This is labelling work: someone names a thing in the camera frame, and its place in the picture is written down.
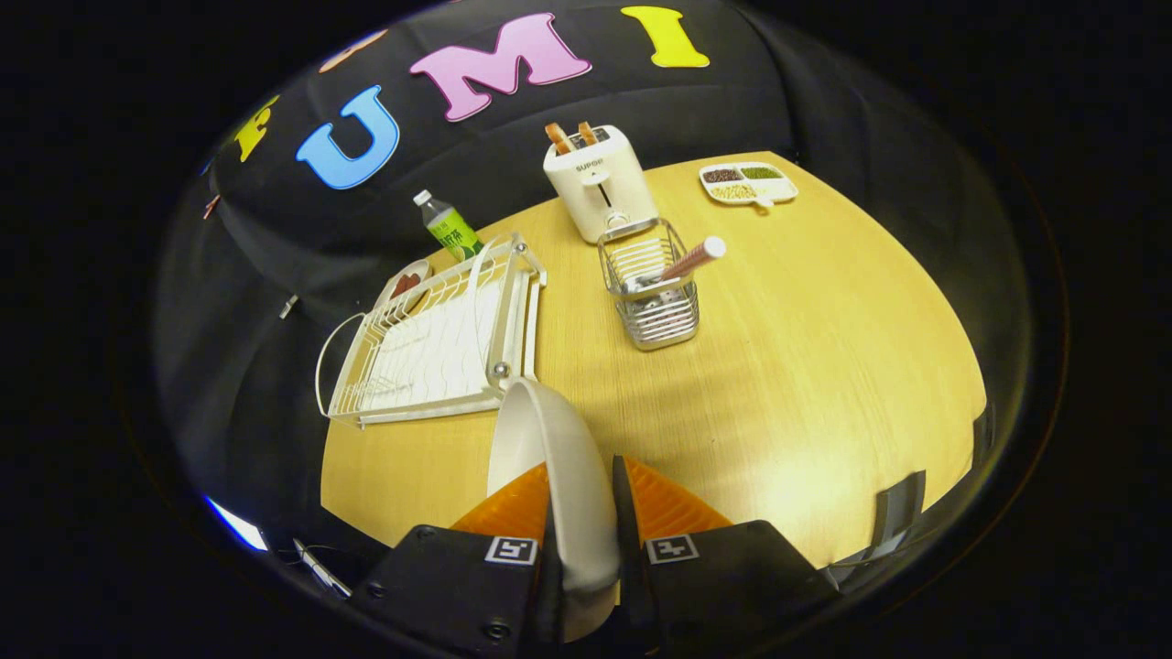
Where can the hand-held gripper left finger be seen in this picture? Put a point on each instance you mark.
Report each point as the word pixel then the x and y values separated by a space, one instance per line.
pixel 458 586

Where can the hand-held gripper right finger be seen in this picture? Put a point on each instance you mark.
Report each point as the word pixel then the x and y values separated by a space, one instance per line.
pixel 628 549

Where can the white round plate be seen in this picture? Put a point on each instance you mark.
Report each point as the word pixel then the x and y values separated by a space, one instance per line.
pixel 572 458

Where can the white divided dish with beans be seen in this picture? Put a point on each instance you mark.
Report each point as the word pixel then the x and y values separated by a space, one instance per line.
pixel 746 183

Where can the bright monitor screen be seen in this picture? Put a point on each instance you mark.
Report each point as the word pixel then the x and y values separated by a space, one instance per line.
pixel 236 523

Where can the dark grey chair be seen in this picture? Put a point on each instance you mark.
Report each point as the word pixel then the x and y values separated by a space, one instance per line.
pixel 897 513

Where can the brown sausage piece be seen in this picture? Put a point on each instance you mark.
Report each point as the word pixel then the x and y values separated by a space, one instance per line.
pixel 406 285

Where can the small round beige saucer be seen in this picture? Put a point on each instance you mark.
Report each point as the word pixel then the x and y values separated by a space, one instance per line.
pixel 417 272

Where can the white cloth clip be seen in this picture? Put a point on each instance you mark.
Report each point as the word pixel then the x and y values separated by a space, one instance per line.
pixel 287 307

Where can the green label drink bottle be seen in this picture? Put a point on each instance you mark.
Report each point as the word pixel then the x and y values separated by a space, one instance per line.
pixel 450 229

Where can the white toaster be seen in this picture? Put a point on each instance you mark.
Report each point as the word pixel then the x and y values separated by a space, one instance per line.
pixel 600 188

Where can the toasted bread slice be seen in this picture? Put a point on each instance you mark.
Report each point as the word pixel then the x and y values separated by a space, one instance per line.
pixel 559 138
pixel 588 134

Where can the pink cloth clip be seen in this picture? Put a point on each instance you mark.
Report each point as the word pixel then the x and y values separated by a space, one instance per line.
pixel 211 206

